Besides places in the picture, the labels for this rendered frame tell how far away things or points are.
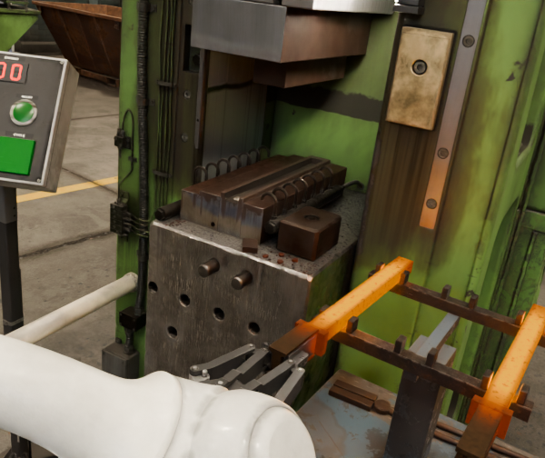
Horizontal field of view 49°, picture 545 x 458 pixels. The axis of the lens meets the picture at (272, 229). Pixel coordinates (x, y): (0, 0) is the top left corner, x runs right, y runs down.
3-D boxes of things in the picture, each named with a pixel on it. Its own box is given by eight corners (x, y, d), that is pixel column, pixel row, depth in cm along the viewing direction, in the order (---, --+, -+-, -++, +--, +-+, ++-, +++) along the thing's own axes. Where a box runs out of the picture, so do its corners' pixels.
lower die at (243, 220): (259, 244, 120) (263, 204, 117) (180, 217, 129) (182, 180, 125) (342, 195, 155) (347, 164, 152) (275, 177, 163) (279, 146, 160)
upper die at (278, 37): (280, 63, 107) (286, 6, 103) (190, 46, 115) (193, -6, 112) (365, 54, 142) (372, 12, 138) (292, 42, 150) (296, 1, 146)
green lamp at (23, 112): (25, 125, 125) (24, 104, 124) (10, 121, 127) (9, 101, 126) (37, 124, 128) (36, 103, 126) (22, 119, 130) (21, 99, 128)
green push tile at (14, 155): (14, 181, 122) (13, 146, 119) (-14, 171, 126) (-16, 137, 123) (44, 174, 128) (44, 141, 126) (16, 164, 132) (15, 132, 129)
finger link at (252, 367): (220, 416, 68) (210, 412, 69) (269, 370, 78) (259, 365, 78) (223, 387, 67) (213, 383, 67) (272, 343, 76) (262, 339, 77)
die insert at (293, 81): (284, 88, 119) (288, 57, 117) (252, 82, 122) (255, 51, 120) (343, 77, 144) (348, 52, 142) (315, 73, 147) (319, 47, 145)
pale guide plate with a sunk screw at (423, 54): (431, 131, 109) (451, 33, 103) (384, 121, 113) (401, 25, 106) (434, 129, 111) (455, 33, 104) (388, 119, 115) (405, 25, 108)
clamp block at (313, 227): (313, 263, 115) (318, 232, 113) (275, 250, 119) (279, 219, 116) (338, 243, 125) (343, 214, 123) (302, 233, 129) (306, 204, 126)
